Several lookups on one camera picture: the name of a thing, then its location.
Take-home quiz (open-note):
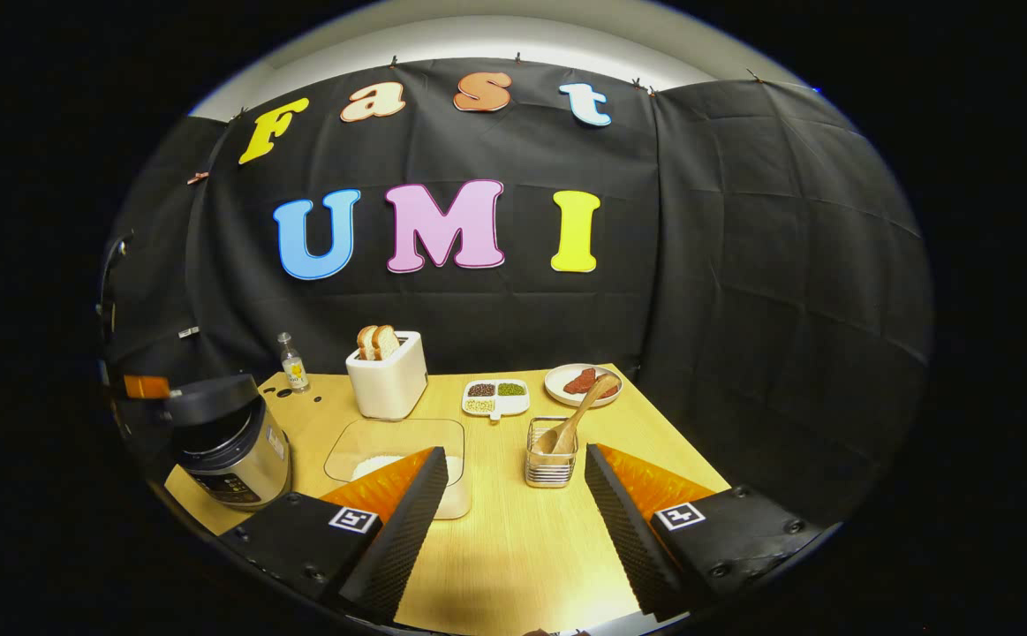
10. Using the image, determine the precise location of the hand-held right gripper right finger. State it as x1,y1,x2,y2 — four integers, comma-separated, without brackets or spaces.
584,443,823,622

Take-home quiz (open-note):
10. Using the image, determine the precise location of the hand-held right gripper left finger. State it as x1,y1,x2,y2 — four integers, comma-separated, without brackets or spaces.
217,446,449,624

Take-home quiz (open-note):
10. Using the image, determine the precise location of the metal wire chopstick holder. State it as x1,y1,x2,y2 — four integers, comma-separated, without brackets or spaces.
525,417,579,488

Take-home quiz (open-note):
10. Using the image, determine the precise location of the dark grey rice cooker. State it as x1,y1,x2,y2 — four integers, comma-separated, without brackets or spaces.
164,373,293,511

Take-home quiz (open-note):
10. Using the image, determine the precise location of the wooden spoon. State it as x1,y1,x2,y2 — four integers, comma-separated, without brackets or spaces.
535,374,620,456

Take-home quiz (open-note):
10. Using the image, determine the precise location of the clear plastic tray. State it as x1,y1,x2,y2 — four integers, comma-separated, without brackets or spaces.
324,418,472,520

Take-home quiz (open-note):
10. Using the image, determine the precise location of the white toaster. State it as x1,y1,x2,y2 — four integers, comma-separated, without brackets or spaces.
345,331,429,420

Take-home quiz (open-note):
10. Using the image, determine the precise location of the small glass bottle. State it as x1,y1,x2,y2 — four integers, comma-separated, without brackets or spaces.
277,332,311,393

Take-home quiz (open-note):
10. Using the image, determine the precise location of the white divided bean dish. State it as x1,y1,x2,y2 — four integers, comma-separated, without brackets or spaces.
462,379,532,422

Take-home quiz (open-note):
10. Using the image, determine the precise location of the white round plate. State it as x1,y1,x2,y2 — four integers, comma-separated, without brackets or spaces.
544,363,624,408

